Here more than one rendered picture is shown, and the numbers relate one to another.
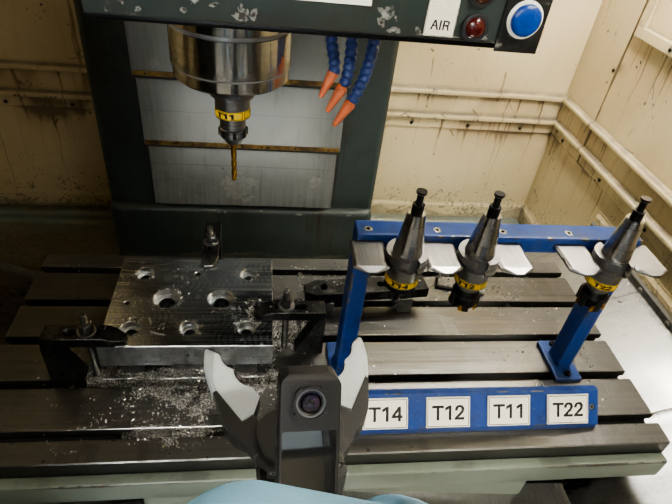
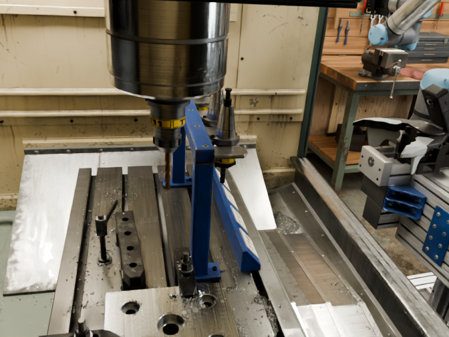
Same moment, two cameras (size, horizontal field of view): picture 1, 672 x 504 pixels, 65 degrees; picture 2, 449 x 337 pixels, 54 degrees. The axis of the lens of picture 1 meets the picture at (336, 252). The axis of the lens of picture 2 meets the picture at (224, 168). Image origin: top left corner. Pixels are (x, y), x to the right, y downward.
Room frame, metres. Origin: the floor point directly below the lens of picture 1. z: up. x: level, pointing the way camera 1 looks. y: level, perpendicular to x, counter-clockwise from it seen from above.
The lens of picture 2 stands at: (0.66, 0.77, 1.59)
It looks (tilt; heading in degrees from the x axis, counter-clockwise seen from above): 27 degrees down; 267
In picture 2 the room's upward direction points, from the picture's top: 4 degrees clockwise
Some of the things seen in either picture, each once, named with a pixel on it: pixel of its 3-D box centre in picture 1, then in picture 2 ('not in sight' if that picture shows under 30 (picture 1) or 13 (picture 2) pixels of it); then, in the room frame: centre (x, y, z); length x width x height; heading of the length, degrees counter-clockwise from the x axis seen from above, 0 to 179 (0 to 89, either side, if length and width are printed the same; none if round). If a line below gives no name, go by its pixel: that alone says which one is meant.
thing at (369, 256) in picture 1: (369, 257); (230, 152); (0.60, -0.05, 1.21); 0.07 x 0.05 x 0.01; 10
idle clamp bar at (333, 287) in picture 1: (364, 295); (129, 251); (0.82, -0.07, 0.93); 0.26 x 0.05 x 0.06; 105
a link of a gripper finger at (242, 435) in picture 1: (253, 422); (427, 141); (0.26, 0.05, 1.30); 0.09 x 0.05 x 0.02; 52
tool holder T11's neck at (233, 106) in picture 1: (232, 104); (168, 112); (0.71, 0.17, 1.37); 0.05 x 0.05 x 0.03
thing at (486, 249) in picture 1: (486, 233); (216, 103); (0.63, -0.21, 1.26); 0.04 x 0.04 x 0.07
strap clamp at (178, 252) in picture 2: (289, 319); (184, 280); (0.68, 0.07, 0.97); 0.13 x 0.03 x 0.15; 100
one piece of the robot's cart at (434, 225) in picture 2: not in sight; (437, 235); (-0.09, -0.36, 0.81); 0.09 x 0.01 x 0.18; 105
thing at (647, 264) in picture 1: (643, 261); not in sight; (0.68, -0.48, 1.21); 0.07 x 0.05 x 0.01; 10
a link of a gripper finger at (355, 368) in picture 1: (350, 387); (375, 133); (0.32, -0.03, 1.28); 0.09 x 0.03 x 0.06; 160
